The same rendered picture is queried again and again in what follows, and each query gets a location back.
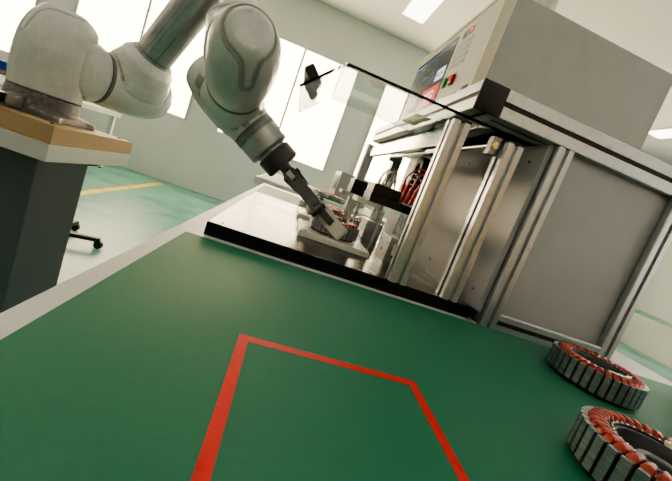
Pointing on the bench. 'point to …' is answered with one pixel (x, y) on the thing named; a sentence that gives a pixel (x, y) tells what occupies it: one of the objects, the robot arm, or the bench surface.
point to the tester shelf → (545, 133)
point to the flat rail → (408, 144)
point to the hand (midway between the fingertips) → (334, 224)
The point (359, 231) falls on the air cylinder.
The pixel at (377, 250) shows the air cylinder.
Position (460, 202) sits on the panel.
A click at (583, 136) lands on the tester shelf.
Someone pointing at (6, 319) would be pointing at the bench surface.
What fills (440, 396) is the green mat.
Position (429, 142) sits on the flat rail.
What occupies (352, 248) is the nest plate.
